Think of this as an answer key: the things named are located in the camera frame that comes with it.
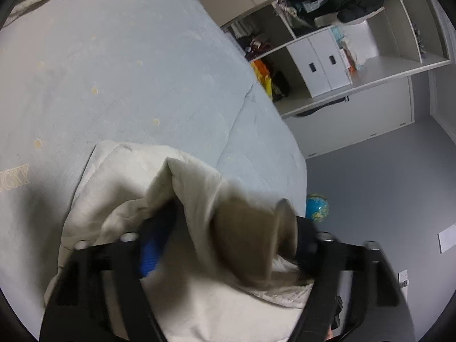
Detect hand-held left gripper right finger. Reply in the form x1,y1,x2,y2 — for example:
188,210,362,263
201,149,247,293
285,217,416,342

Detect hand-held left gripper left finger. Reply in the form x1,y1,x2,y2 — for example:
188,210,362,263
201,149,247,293
39,199,179,342

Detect white hooded puffer jacket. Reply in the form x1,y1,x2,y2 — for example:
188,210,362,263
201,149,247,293
43,142,317,342

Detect dark red clothes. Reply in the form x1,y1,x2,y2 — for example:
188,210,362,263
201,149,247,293
233,35,275,61

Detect pile of clothes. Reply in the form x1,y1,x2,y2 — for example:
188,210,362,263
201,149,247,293
274,0,386,26

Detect blue desk globe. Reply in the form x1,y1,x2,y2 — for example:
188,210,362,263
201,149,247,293
306,193,330,223

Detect white bathroom scale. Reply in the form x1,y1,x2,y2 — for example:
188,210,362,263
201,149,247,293
438,227,456,254

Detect white drawer unit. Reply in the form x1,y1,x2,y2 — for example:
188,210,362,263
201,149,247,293
286,28,353,98

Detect orange toy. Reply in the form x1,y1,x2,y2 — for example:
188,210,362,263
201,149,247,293
250,59,274,98

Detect bed with light blue sheet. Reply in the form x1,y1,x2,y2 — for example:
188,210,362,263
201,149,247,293
0,0,309,332

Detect white wardrobe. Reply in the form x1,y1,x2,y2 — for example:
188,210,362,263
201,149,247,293
198,0,451,159

